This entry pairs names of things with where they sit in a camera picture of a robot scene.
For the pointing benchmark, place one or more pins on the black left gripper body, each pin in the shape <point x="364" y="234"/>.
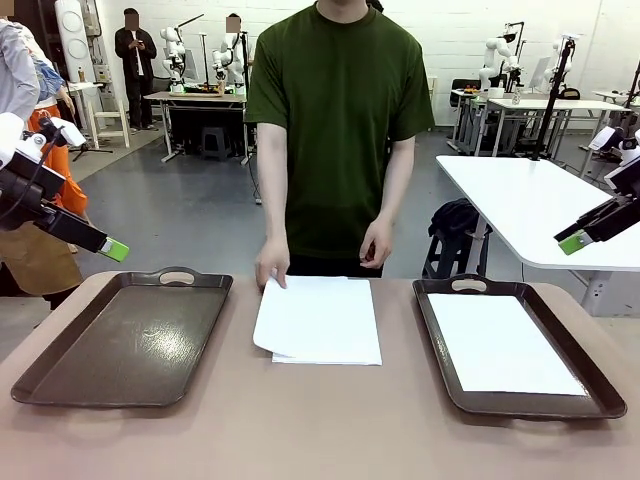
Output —
<point x="25" y="200"/>

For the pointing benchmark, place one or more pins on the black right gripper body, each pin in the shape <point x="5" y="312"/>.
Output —
<point x="622" y="217"/>

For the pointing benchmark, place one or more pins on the white A4 paper stack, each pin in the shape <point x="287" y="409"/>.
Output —
<point x="500" y="345"/>
<point x="350" y="362"/>

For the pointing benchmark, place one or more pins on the white A4 paper sheet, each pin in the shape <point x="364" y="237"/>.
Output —
<point x="300" y="315"/>

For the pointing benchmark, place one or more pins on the person's left forearm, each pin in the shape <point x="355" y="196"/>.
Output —
<point x="397" y="195"/>

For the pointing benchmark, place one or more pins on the white lab robot arm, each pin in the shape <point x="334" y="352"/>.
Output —
<point x="222" y="57"/>
<point x="559" y="50"/>
<point x="172" y="50"/>
<point x="487" y="75"/>

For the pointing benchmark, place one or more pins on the person's right forearm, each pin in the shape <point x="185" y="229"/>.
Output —
<point x="275" y="210"/>

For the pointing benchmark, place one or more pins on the person's right hand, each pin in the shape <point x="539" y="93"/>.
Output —
<point x="272" y="260"/>

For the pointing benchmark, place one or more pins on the person's left hand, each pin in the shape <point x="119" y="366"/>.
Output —
<point x="377" y="245"/>

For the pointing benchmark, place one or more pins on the black tripod stand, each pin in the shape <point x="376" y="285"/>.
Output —
<point x="83" y="145"/>

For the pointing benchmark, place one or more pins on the white rectangular table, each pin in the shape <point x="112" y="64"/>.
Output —
<point x="500" y="200"/>

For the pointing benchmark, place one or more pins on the mannequin in orange shorts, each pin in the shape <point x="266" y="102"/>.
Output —
<point x="50" y="80"/>

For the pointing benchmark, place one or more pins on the brown plastic serving tray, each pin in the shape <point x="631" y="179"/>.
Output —
<point x="125" y="350"/>
<point x="525" y="406"/>

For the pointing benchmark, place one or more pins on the black bag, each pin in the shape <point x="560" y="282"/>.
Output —
<point x="455" y="215"/>

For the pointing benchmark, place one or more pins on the black stool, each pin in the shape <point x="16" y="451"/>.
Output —
<point x="452" y="257"/>

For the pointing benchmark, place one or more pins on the long white desk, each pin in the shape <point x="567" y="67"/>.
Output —
<point x="550" y="103"/>

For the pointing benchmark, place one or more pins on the mannequin in striped shirt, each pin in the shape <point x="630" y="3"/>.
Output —
<point x="15" y="65"/>

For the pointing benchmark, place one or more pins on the clear glass bottle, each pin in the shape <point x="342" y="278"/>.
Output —
<point x="517" y="98"/>

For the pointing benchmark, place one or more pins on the grey plastic stool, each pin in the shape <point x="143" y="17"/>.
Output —
<point x="215" y="142"/>

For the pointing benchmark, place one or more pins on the white tower air conditioner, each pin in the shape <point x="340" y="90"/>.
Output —
<point x="75" y="45"/>

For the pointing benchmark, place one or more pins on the white bucket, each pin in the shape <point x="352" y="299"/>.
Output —
<point x="496" y="93"/>

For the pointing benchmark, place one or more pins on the computer monitor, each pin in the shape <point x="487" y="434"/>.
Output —
<point x="540" y="72"/>

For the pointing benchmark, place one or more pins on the wooden top work table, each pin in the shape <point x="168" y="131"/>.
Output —
<point x="200" y="97"/>

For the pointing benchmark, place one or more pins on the small white desk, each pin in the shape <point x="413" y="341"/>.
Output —
<point x="470" y="93"/>

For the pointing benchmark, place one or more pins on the person in black clothes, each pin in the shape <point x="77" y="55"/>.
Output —
<point x="135" y="55"/>

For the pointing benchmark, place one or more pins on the black office chair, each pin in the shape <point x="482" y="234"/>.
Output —
<point x="462" y="87"/>

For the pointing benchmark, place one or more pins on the person beside white robots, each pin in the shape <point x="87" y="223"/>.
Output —
<point x="233" y="24"/>

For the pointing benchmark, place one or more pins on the person in green t-shirt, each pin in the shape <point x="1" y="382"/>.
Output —
<point x="340" y="125"/>

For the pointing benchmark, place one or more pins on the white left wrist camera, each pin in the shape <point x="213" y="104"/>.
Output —
<point x="70" y="134"/>

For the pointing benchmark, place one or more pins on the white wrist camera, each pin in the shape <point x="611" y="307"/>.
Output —
<point x="70" y="134"/>
<point x="605" y="139"/>

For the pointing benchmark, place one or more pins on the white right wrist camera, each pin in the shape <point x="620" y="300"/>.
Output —
<point x="605" y="139"/>

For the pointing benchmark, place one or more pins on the black camera pole stand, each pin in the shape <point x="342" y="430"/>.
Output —
<point x="554" y="100"/>

